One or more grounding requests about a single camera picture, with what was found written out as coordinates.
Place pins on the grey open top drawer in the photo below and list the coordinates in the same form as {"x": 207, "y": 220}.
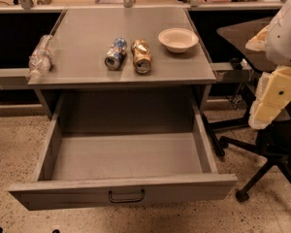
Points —
{"x": 123, "y": 142}

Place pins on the silver blue soda can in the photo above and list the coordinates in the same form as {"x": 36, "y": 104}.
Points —
{"x": 116, "y": 54}

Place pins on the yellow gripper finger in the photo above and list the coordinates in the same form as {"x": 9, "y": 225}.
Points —
{"x": 258, "y": 42}
{"x": 273, "y": 94}

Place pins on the grey drawer cabinet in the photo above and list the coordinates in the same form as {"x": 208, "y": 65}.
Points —
{"x": 84, "y": 36}

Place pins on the black office chair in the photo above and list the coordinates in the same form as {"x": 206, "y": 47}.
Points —
{"x": 272, "y": 142}

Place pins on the black drawer handle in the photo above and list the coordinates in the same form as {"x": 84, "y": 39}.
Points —
{"x": 122, "y": 198}

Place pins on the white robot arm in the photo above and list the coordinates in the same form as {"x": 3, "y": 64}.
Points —
{"x": 273, "y": 91}

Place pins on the white ceramic bowl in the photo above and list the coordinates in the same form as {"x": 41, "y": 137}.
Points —
{"x": 178, "y": 40}

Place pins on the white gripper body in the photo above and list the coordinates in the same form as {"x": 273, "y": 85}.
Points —
{"x": 283, "y": 38}

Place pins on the gold soda can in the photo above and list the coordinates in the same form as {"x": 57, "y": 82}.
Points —
{"x": 141, "y": 56}

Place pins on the clear plastic water bottle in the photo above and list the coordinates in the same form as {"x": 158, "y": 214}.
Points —
{"x": 41, "y": 59}

